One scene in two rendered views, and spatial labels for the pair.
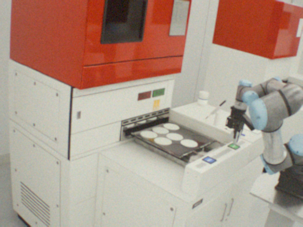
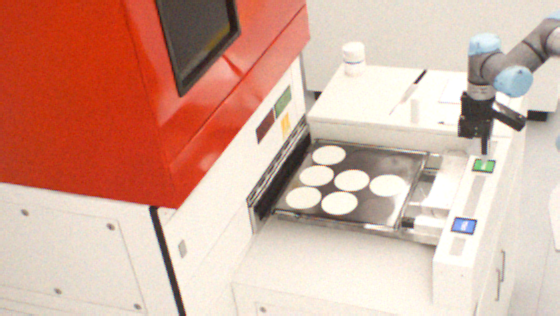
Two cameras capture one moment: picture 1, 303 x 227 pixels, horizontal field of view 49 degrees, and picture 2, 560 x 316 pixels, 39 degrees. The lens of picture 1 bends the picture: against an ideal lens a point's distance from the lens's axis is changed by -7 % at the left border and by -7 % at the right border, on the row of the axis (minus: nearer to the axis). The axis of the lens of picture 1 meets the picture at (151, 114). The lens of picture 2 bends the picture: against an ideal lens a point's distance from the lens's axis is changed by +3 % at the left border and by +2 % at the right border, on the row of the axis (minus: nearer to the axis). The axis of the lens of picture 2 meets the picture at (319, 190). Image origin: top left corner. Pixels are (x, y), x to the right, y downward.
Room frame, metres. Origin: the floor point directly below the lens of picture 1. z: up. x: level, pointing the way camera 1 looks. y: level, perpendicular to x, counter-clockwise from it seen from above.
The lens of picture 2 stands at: (0.24, 0.37, 2.21)
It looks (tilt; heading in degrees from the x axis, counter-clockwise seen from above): 37 degrees down; 346
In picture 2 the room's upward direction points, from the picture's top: 7 degrees counter-clockwise
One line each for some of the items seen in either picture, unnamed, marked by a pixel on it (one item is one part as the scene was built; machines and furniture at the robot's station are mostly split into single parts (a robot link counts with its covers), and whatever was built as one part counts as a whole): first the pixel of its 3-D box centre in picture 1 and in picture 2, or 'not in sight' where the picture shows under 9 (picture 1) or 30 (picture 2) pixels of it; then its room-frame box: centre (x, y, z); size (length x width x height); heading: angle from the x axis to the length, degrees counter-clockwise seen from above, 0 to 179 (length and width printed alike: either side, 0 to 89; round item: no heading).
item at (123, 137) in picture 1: (146, 126); (282, 175); (2.06, 0.02, 0.89); 0.44 x 0.02 x 0.10; 142
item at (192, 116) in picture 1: (220, 128); (418, 115); (2.19, -0.47, 0.89); 0.62 x 0.35 x 0.14; 52
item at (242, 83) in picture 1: (244, 91); (484, 59); (1.77, -0.46, 1.28); 0.09 x 0.08 x 0.11; 4
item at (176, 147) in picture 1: (174, 137); (351, 181); (1.94, -0.15, 0.90); 0.34 x 0.34 x 0.01; 52
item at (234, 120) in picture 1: (236, 118); (477, 114); (1.78, -0.46, 1.12); 0.09 x 0.08 x 0.12; 52
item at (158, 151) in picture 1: (168, 155); (360, 226); (1.81, -0.12, 0.84); 0.50 x 0.02 x 0.03; 52
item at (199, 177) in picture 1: (219, 165); (474, 215); (1.67, -0.40, 0.89); 0.55 x 0.09 x 0.14; 142
